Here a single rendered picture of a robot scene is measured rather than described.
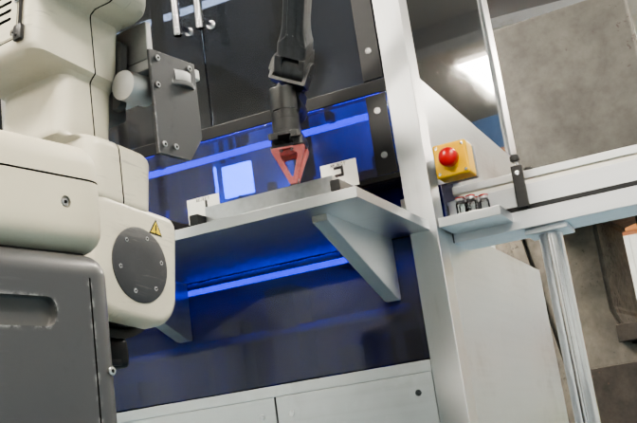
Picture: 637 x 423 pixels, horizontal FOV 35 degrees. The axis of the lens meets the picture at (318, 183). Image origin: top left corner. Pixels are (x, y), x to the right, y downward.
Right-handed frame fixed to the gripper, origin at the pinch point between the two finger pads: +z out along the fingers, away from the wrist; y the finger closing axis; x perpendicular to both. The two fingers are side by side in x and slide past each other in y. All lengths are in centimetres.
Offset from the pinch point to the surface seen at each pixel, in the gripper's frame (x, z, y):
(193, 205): 27.9, -5.1, 25.1
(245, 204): 6.5, 7.6, -19.2
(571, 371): -48, 44, 20
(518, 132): -69, -88, 324
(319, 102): -5.5, -20.9, 16.9
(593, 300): -92, 2, 346
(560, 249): -51, 20, 20
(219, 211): 11.8, 7.8, -17.8
